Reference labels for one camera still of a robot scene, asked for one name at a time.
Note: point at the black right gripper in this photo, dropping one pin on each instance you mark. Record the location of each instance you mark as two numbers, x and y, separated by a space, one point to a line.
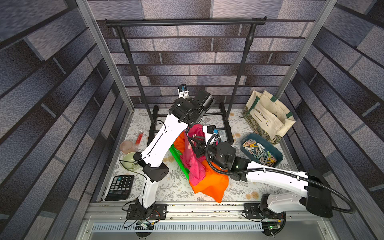
201 143

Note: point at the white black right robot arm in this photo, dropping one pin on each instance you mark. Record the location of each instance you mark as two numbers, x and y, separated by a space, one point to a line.
306 190

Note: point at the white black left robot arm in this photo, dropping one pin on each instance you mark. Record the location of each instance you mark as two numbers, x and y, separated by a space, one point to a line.
183 115

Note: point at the orange t-shirt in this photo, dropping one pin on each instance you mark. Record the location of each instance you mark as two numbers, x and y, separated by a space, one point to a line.
201 176

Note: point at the teal clothespin tray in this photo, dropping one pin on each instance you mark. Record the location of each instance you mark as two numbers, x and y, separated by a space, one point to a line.
261 151

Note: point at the red pen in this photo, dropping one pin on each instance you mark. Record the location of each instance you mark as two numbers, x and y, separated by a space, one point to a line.
139 138

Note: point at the cream canvas tote bag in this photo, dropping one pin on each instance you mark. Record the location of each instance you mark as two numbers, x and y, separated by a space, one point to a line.
268 116

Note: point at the light green bowl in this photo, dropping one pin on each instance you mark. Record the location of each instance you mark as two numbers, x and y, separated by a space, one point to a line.
128 162

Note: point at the black calculator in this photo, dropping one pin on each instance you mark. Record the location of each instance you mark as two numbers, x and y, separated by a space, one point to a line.
120 188

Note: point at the black clothes rack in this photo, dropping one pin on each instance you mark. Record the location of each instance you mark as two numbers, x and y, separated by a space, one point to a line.
153 57

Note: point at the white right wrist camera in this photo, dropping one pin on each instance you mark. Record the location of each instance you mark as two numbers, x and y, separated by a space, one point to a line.
210 131

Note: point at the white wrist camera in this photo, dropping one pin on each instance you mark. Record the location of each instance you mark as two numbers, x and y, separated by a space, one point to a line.
183 91
210 131

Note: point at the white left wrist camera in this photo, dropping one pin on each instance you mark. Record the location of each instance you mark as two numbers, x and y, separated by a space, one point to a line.
183 91

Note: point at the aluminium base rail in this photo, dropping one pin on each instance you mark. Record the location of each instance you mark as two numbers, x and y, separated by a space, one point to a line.
181 217

